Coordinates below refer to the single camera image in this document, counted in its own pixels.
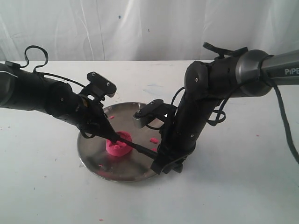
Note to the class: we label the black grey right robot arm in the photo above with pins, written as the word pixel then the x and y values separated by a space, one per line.
pixel 208 87

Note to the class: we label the white backdrop curtain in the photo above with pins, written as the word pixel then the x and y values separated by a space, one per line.
pixel 122 30

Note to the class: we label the pink dough lump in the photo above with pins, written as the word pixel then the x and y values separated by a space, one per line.
pixel 119 149

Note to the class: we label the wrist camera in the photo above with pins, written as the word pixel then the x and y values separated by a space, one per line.
pixel 156 109
pixel 99 86

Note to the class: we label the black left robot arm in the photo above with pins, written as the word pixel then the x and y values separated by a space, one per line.
pixel 33 91

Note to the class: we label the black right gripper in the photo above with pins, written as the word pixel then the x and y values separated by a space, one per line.
pixel 177 142

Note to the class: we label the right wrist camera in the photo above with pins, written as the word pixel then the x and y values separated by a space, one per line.
pixel 156 109

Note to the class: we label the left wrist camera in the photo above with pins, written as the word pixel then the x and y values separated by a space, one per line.
pixel 99 86

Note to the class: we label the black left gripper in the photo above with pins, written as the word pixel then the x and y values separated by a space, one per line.
pixel 82 113

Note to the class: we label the round steel plate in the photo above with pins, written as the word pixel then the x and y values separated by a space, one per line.
pixel 131 167

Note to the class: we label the black knife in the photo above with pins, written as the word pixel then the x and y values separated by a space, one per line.
pixel 145 151

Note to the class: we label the pink crumb upper right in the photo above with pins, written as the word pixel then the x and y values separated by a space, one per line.
pixel 154 140

